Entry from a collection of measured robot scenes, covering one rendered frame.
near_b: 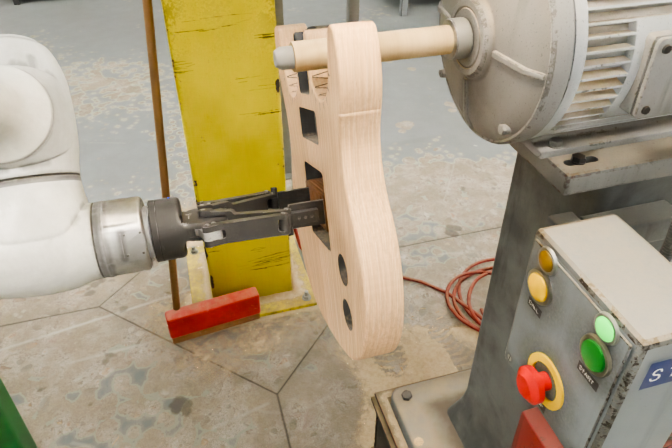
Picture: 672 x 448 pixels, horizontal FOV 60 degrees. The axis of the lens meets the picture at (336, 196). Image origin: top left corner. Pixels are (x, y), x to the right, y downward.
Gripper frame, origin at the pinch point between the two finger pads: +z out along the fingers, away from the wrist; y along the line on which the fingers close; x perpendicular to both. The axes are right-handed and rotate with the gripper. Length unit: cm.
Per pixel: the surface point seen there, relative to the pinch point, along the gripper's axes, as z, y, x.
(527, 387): 15.1, 23.8, -16.6
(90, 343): -54, -118, -65
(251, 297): -2, -108, -56
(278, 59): -4.1, 9.3, 18.5
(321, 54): 0.4, 10.0, 18.5
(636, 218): 38.3, 12.4, -5.4
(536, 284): 17.2, 22.5, -6.1
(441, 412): 32, -38, -64
